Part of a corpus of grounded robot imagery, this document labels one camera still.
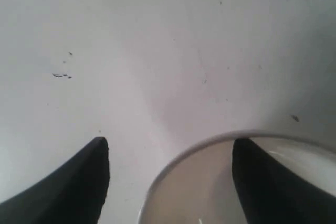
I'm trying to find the white ceramic bowl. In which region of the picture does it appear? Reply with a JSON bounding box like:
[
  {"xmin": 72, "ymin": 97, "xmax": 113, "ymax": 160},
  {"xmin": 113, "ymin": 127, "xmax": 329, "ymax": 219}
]
[{"xmin": 138, "ymin": 132, "xmax": 335, "ymax": 223}]

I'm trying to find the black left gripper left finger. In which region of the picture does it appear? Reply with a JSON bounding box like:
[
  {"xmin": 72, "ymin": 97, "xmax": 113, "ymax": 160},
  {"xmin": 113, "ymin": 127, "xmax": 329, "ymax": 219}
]
[{"xmin": 1, "ymin": 137, "xmax": 110, "ymax": 223}]

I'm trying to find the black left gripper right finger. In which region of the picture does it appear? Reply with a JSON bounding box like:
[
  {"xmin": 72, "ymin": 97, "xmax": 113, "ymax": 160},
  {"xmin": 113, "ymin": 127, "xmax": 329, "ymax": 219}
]
[{"xmin": 232, "ymin": 138, "xmax": 335, "ymax": 223}]

